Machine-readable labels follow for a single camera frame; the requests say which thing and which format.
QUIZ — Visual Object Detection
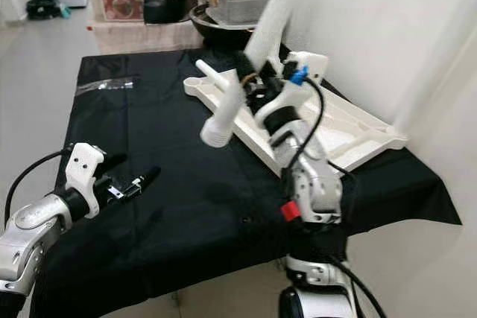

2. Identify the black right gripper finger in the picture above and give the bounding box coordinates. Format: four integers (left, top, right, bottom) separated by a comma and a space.
235, 51, 259, 85

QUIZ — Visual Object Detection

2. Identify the white plastic table leg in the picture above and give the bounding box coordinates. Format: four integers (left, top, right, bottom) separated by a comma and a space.
200, 0, 314, 147
195, 60, 243, 99

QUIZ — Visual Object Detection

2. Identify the white plastic children table top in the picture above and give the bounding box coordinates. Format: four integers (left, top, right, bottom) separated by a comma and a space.
183, 57, 409, 177

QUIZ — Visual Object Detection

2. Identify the black tablecloth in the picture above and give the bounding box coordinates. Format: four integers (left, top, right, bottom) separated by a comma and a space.
30, 46, 463, 317

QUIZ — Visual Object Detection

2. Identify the black wok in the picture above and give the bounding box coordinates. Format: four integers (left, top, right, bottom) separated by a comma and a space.
189, 4, 262, 51

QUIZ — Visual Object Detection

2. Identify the clear plastic storage container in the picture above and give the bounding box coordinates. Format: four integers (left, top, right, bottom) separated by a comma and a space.
203, 0, 277, 27

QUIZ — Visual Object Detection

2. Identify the clear tape strip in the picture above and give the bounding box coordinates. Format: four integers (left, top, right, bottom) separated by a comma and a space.
76, 78, 133, 95

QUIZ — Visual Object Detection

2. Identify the beige patterned cloth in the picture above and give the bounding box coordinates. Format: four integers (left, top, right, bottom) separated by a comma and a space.
89, 19, 202, 54

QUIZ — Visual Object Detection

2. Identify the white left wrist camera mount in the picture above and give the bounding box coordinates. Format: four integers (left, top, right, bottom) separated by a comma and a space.
66, 143, 107, 218

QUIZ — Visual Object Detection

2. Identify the black coiled hose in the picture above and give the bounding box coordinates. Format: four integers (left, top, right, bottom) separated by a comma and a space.
26, 0, 62, 21

